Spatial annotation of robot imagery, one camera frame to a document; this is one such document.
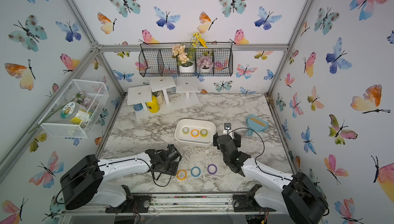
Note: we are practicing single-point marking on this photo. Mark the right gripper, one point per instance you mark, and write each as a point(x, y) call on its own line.
point(216, 138)

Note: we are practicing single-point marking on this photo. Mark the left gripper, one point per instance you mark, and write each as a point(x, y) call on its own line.
point(174, 169)

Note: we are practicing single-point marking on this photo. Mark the yellow-green tape roll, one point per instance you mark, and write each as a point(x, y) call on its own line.
point(203, 133)

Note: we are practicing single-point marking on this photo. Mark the white storage box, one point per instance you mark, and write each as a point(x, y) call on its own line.
point(195, 124)

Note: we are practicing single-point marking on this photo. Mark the purple tape roll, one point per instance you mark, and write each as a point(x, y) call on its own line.
point(212, 169)

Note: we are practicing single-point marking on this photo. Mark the orange tape roll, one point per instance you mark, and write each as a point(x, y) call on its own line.
point(181, 175)
point(195, 133)

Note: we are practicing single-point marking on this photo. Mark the pale green tape roll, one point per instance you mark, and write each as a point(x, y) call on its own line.
point(185, 130)

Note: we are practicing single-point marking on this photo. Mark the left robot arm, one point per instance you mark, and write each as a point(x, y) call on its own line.
point(87, 182)

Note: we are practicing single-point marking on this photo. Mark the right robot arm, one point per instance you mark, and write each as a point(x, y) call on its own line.
point(277, 184)

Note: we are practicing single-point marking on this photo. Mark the blue tape roll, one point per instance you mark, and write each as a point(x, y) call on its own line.
point(195, 172)

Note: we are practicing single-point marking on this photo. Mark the yellow bottle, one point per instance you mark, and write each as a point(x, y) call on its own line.
point(153, 106)

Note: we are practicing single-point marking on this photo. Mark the blue cup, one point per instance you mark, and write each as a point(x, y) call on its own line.
point(138, 107)

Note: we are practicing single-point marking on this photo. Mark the glass jar behind bottle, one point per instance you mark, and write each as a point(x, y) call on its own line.
point(159, 96)

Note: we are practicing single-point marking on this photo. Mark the white tiered stand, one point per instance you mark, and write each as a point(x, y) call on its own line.
point(179, 93)

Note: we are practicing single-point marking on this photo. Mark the white pot purple flowers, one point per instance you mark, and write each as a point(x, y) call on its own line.
point(205, 63)

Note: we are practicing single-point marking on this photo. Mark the white pot peach flowers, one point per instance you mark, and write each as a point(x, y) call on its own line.
point(184, 60)

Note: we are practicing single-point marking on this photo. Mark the round green lid jar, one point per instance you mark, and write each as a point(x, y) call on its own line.
point(70, 110)

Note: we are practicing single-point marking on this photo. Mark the yellow artificial flower stem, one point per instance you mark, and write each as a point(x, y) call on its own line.
point(196, 42)

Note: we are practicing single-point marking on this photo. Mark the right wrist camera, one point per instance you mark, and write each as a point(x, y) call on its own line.
point(228, 130)

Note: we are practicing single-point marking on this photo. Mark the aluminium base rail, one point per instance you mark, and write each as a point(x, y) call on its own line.
point(194, 203)

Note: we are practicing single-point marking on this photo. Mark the black wire wall basket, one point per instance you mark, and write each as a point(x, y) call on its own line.
point(155, 60)

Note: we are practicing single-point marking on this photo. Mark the clear acrylic wall box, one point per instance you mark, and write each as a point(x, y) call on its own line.
point(92, 97)

